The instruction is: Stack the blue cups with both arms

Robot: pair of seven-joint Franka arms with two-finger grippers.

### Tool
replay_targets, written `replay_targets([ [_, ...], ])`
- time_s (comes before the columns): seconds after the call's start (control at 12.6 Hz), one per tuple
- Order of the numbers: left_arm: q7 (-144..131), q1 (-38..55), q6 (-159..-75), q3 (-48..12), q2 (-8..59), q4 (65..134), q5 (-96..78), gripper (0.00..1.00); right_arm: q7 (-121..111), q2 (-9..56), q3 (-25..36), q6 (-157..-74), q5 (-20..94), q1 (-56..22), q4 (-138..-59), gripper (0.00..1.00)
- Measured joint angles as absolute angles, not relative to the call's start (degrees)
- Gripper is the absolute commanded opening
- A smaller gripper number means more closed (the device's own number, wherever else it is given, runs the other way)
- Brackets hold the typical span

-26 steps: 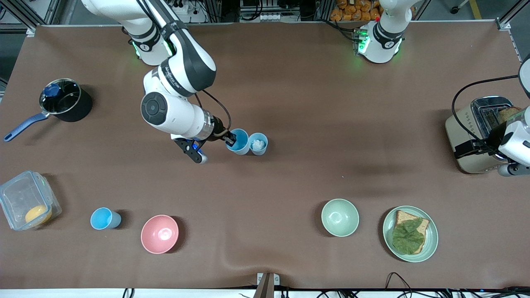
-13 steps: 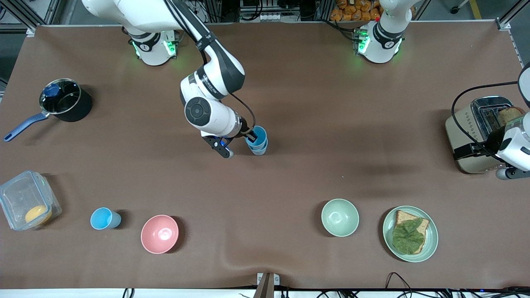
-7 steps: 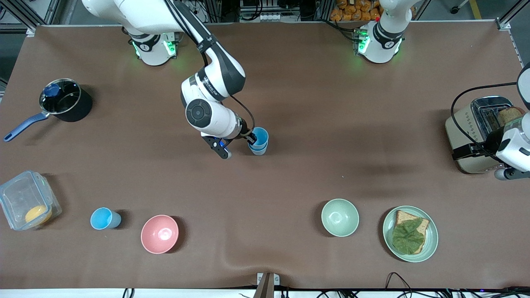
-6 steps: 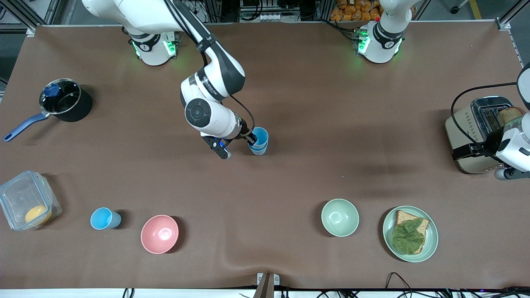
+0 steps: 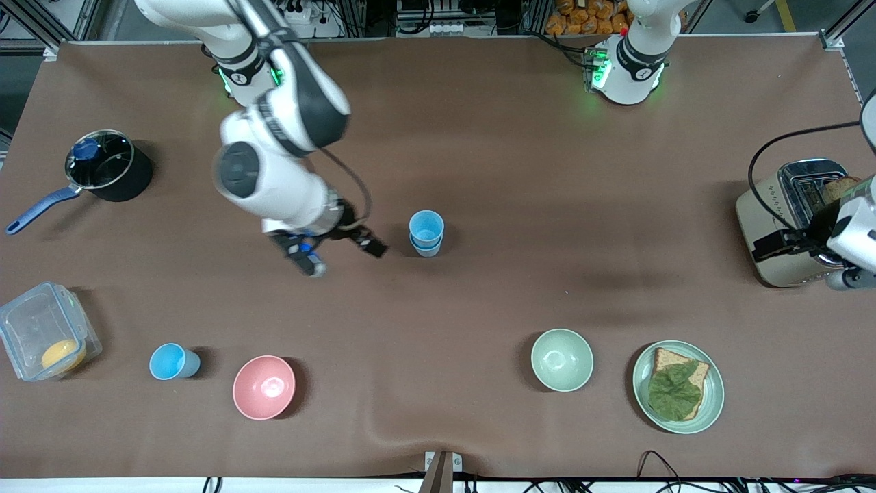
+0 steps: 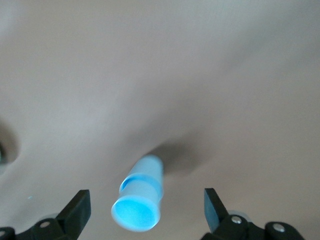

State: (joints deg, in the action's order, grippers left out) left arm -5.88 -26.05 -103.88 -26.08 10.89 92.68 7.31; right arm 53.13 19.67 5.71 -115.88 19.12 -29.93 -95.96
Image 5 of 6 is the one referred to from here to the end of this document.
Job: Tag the orange round food piece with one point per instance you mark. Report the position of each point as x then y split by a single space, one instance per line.
63 355

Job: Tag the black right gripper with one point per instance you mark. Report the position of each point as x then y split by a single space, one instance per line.
350 229

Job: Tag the white power strip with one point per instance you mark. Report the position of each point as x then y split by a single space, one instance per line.
298 14

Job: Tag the beige and chrome toaster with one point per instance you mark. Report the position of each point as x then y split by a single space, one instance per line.
759 270

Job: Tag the aluminium frame profile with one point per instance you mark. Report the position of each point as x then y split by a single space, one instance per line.
41 19
838 34

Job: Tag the bag of orange snacks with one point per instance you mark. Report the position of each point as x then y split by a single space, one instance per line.
588 17

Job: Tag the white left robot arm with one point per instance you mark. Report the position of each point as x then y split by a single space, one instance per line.
629 68

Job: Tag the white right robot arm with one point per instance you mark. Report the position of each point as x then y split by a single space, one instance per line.
274 185

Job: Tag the blue plastic cup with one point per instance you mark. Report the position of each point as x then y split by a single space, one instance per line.
172 361
426 224
427 252

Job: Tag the small blue object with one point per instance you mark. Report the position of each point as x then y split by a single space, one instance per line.
85 148

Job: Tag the green lettuce leaf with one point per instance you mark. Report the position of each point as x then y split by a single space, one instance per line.
674 392

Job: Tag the brown bread slice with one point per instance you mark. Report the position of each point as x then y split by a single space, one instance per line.
667 357

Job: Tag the pale green plate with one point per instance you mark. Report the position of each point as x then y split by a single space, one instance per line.
716 390

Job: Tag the pink bowl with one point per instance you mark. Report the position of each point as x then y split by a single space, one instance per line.
264 387

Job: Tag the pale green bowl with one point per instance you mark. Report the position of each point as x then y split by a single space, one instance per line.
562 360

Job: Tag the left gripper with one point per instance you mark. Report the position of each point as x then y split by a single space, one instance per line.
799 240

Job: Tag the clear plastic container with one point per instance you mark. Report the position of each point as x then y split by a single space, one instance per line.
31 322

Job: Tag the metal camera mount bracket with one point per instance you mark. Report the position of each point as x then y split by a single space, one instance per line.
439 472

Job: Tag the brown toast slice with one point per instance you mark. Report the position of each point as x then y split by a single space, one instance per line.
840 188

